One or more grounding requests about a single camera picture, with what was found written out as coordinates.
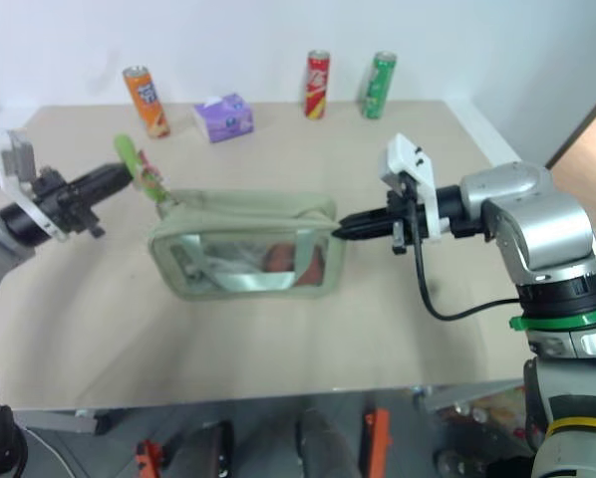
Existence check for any white floor cable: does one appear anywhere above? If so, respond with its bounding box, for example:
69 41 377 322
22 426 83 478

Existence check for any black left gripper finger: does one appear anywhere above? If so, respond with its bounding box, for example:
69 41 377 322
73 179 135 207
68 162 134 195

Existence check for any red item inside pouch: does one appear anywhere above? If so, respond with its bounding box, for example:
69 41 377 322
260 241 328 289

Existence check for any orange soda can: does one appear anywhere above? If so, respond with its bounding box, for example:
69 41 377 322
122 64 172 140

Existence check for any green soda can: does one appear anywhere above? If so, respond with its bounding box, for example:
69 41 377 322
361 50 399 120

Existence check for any box of colourful items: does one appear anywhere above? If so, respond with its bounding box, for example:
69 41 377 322
434 385 534 450

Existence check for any orange clamp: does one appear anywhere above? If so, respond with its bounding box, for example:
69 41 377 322
135 439 165 478
364 407 395 478

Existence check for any purple tissue pack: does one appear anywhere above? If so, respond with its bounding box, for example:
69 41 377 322
192 92 256 145

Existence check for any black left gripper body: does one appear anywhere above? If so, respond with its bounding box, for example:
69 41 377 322
31 166 106 240

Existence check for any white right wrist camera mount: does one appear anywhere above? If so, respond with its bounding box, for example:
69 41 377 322
378 131 442 246

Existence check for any green pouch with clear window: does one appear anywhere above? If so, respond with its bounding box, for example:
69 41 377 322
147 189 349 303

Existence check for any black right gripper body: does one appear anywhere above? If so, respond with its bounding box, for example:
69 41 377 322
385 171 426 256

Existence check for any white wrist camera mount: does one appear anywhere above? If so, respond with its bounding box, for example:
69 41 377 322
378 131 442 246
0 127 71 243

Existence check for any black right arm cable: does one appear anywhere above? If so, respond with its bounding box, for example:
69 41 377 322
410 198 524 322

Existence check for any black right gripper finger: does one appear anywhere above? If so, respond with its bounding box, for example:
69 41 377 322
341 207 394 226
329 222 395 244

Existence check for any red soda can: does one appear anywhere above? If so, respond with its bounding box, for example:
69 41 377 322
303 49 333 121

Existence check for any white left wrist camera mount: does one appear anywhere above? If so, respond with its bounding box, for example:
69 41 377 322
0 127 71 243

